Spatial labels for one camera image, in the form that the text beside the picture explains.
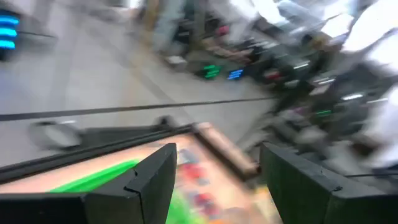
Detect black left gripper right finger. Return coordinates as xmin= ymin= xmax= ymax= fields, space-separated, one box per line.
xmin=259 ymin=142 xmax=398 ymax=224

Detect green slotted plastic basket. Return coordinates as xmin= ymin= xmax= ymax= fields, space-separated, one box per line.
xmin=48 ymin=158 xmax=206 ymax=224

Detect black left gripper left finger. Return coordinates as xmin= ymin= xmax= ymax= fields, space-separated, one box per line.
xmin=0 ymin=142 xmax=178 ymax=224

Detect black computer blue lights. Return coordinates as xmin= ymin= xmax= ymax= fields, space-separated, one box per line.
xmin=228 ymin=68 xmax=244 ymax=80
xmin=0 ymin=11 xmax=20 ymax=51

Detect black looped floor cable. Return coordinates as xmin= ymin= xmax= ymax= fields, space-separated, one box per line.
xmin=28 ymin=120 xmax=82 ymax=151

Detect black computer green lights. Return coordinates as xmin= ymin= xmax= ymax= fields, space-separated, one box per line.
xmin=200 ymin=63 xmax=222 ymax=79

